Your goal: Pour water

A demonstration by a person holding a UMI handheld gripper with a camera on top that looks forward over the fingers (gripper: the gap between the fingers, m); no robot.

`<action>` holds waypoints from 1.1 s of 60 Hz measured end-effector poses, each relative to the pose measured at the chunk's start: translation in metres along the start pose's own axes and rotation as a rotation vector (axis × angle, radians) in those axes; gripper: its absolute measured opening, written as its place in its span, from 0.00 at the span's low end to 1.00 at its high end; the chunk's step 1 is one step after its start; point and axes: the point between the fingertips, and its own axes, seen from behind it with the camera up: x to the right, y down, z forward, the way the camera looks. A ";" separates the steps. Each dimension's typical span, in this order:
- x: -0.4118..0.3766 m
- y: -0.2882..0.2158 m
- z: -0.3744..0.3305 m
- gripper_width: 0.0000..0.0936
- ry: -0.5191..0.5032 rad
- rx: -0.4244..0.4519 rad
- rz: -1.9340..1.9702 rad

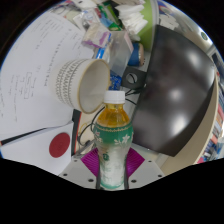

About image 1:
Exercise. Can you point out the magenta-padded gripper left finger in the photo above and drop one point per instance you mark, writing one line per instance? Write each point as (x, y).
(76, 173)

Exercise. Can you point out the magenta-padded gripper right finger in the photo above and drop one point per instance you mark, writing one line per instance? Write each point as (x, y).
(145, 173)

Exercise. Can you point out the green-labelled clear drink bottle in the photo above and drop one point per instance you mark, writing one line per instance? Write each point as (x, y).
(113, 140)

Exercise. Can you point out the flat round red coaster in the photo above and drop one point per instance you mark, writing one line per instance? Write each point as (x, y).
(60, 145)

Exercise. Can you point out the black computer monitor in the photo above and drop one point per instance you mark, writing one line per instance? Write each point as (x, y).
(176, 93)

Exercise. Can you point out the white paper with writing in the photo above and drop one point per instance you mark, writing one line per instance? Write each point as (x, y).
(33, 66)

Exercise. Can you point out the blue round tin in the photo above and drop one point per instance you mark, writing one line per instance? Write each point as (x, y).
(135, 55)

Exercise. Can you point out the white tissue stack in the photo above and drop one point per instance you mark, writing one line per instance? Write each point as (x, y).
(133, 18)

